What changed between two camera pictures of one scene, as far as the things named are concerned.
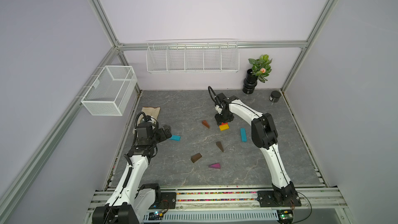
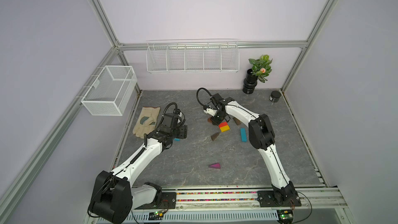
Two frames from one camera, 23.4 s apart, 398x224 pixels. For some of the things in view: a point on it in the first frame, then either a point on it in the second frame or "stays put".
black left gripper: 162,136 to 183,131
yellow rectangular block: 224,127 stays put
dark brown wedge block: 218,143 to 213,137
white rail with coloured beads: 314,200 stays put
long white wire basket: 188,56 stays put
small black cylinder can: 274,96 stays put
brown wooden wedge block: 196,157 to 237,121
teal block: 243,135 stays put
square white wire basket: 112,91 stays put
